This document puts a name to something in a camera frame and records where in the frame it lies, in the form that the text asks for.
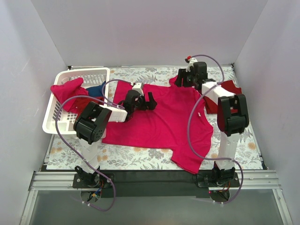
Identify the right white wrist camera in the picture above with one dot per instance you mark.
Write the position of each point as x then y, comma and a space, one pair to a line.
190, 62

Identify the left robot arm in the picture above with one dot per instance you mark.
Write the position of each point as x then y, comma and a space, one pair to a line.
92, 118

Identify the folded dark red t shirt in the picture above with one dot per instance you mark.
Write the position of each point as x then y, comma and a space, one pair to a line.
226, 89

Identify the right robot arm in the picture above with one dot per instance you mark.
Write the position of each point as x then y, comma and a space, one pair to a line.
232, 119

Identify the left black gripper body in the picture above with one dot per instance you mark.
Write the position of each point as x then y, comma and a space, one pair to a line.
144, 102

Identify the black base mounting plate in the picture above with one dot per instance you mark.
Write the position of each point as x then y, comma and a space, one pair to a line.
149, 183

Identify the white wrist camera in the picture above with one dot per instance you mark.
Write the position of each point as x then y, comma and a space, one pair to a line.
190, 62
138, 86

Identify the dark red crumpled t shirt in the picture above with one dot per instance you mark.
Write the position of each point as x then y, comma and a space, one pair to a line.
80, 103

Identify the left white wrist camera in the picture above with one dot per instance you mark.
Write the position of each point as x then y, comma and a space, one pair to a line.
138, 86

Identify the bright pink t shirt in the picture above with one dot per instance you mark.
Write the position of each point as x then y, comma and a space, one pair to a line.
167, 126

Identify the blue t shirt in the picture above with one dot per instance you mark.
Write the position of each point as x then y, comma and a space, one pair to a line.
96, 91

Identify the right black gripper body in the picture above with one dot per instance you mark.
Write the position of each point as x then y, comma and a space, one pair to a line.
186, 78

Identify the pink t shirt in basket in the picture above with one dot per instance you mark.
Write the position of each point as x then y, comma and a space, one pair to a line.
68, 90

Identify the aluminium frame rail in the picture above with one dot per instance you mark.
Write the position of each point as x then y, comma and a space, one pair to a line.
253, 179

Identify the white plastic laundry basket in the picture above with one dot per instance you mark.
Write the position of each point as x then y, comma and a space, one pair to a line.
91, 77

